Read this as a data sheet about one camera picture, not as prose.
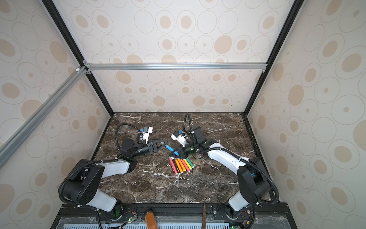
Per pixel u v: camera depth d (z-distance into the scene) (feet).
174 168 2.92
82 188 1.44
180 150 2.29
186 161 3.02
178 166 2.94
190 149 2.32
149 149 2.31
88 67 2.94
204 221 2.37
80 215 2.41
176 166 2.94
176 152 2.44
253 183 1.43
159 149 2.40
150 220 2.26
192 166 2.94
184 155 2.29
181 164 2.95
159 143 2.46
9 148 1.68
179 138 2.39
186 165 2.94
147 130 2.39
